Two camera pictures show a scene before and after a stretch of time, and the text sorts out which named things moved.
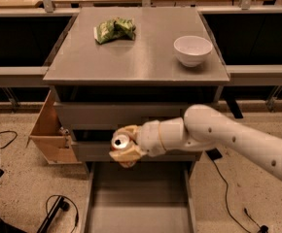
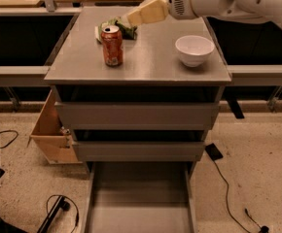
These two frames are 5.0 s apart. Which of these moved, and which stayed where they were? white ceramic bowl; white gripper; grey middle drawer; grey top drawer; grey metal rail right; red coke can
Moved: white gripper; red coke can
Stayed: white ceramic bowl; grey middle drawer; grey metal rail right; grey top drawer
